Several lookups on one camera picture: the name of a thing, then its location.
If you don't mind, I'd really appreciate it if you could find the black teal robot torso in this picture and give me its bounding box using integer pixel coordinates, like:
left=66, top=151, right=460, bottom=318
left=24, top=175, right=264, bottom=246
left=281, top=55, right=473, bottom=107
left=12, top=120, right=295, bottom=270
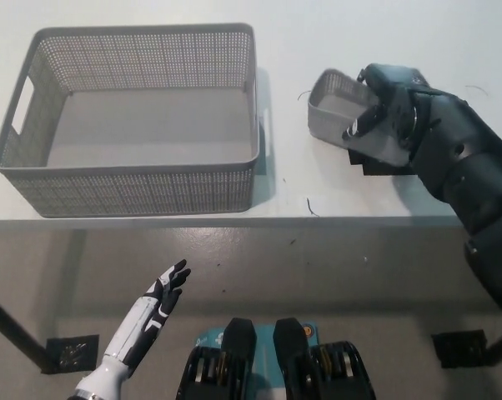
left=175, top=317, right=379, bottom=400

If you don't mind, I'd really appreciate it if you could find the small grey perforated basket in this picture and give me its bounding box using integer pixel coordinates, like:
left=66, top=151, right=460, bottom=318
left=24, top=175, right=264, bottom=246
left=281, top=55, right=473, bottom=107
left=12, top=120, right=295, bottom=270
left=307, top=68, right=410, bottom=164

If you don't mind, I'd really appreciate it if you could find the large grey perforated basket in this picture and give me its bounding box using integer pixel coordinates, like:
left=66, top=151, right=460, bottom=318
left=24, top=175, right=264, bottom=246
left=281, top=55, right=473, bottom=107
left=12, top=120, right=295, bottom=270
left=0, top=22, right=274, bottom=219

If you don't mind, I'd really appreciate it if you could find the black taped foot plate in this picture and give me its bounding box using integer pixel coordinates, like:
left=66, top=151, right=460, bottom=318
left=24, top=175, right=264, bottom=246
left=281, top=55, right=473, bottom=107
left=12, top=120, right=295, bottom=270
left=40, top=332, right=100, bottom=375
left=430, top=328, right=488, bottom=370

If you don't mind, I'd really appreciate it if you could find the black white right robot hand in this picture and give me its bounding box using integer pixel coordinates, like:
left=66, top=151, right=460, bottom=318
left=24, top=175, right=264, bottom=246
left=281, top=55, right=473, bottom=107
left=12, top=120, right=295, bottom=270
left=341, top=62, right=431, bottom=162

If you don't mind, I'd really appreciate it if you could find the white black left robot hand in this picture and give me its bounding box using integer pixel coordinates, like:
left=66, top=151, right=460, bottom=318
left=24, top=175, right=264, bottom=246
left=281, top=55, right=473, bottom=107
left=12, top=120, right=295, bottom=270
left=73, top=258, right=193, bottom=400

